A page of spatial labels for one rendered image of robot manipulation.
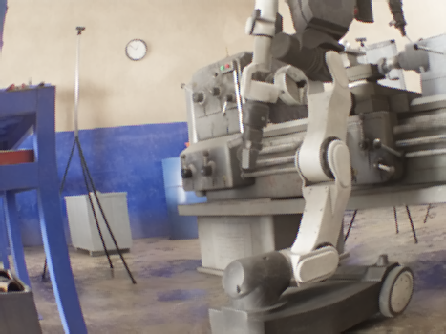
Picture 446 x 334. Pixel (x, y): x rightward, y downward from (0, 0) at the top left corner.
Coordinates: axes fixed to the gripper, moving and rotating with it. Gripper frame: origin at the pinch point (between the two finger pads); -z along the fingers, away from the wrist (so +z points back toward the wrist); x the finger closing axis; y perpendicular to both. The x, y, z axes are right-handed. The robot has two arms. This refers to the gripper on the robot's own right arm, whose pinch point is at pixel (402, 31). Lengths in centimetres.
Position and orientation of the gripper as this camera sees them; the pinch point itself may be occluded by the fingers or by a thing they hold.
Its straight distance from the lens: 247.0
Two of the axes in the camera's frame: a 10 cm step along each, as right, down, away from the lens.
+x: 0.4, -0.3, -10.0
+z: -1.0, -9.9, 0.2
